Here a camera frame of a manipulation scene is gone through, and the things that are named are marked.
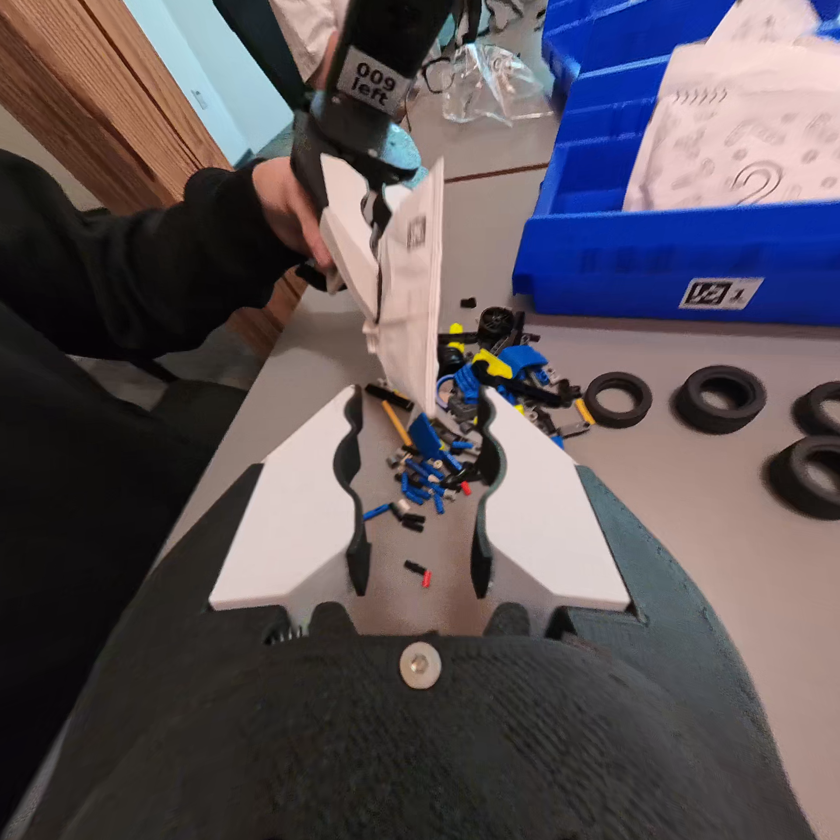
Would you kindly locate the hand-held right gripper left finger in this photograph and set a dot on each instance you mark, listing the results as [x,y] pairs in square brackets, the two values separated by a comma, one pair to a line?
[295,525]

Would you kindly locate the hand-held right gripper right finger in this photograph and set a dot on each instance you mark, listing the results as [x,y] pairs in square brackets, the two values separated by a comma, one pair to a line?
[551,525]

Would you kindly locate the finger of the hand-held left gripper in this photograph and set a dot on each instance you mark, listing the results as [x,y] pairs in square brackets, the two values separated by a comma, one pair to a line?
[394,200]
[348,223]

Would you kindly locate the pile of lego pieces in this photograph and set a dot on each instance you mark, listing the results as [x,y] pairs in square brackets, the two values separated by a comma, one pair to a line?
[426,472]

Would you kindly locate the person's left forearm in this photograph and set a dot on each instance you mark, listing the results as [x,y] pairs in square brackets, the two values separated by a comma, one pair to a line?
[131,262]

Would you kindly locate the black lego wheel rim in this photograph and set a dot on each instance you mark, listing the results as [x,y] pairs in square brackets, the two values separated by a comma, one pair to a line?
[492,323]

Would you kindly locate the blue curved lego panel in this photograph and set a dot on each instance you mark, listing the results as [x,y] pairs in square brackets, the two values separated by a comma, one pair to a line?
[522,361]

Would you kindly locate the person's left hand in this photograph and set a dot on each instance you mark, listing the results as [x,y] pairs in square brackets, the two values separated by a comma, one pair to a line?
[289,210]

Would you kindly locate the black eyeglasses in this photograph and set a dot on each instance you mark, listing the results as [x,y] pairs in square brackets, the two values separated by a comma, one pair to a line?
[434,73]

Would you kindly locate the clear plastic bag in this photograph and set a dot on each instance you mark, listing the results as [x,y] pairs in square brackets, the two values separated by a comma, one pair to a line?
[492,85]

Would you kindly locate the black rubber tire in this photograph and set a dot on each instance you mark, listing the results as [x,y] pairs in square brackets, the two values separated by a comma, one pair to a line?
[784,482]
[804,413]
[592,401]
[689,407]

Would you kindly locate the person's black clothed body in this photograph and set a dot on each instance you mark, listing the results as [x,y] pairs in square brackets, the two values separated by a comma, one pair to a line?
[65,525]

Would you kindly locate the labelled blue storage bin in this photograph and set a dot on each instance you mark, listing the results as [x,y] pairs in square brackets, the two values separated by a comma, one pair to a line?
[623,262]

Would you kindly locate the wooden door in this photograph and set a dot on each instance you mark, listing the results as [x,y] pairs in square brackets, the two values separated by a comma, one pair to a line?
[98,85]

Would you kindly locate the open instruction booklet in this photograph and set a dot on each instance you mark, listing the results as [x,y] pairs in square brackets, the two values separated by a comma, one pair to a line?
[741,144]

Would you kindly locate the white printed paper bag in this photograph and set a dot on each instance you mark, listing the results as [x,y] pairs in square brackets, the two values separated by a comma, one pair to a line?
[768,19]

